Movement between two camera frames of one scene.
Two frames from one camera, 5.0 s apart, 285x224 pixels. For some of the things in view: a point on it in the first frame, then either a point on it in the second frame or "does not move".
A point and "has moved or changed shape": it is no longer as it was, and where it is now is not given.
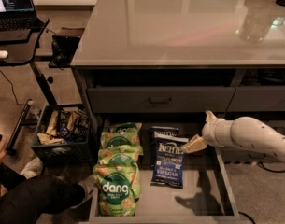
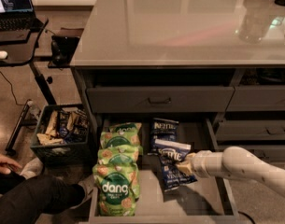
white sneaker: [33, 168] does not move
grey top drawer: [164, 99] does not move
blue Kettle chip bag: [168, 161] has moved or changed shape
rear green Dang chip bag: [124, 128] does not move
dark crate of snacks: [61, 134] does not move
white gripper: [209, 132] -> [202, 164]
